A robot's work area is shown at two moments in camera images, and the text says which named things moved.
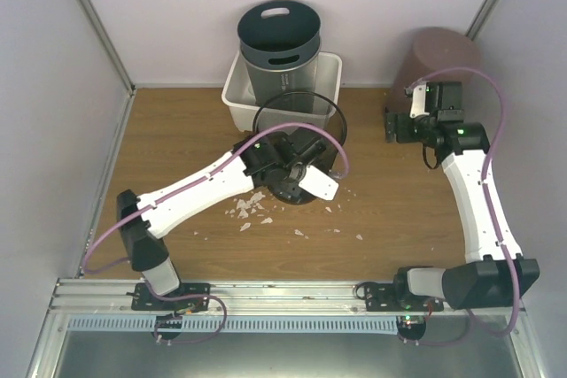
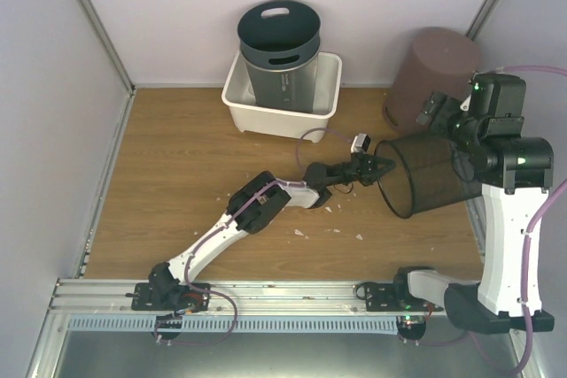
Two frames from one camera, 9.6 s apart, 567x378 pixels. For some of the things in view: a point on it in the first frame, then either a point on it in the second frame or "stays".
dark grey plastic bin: (279, 34) stays
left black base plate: (141, 298) stays
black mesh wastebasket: (303, 107) -> (426, 174)
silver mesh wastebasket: (300, 80) stays
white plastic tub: (239, 103) stays
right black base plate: (386, 297) stays
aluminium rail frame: (242, 297) stays
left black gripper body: (286, 191) -> (359, 168)
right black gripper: (402, 135) -> (439, 120)
